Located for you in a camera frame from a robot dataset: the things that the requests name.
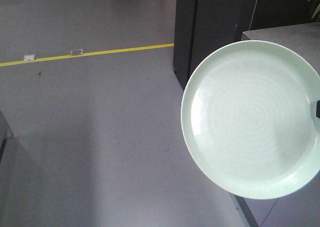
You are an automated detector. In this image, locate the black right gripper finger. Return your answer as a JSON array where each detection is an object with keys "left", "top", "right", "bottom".
[{"left": 315, "top": 100, "right": 320, "bottom": 118}]

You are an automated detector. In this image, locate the light green round plate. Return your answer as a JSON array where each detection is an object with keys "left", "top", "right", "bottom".
[{"left": 180, "top": 40, "right": 320, "bottom": 200}]

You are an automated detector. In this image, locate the dark grey tall cabinet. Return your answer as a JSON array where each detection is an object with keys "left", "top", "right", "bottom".
[{"left": 173, "top": 0, "right": 315, "bottom": 88}]

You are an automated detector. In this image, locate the yellow floor tape line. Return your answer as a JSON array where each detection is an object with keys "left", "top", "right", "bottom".
[{"left": 0, "top": 43, "right": 175, "bottom": 67}]

